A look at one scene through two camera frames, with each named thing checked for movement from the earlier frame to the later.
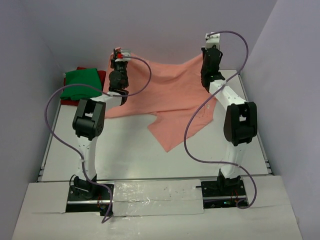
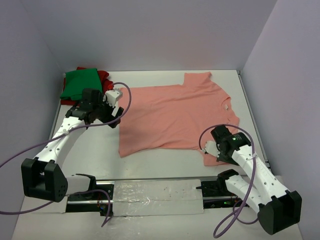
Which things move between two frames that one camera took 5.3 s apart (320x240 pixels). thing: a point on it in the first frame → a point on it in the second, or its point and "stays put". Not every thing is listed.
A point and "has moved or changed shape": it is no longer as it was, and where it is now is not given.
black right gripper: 205,51 → 221,158
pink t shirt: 177,95 has moved or changed shape
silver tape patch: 132,198 stays put
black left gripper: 112,61 → 109,117
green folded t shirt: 89,77 stays put
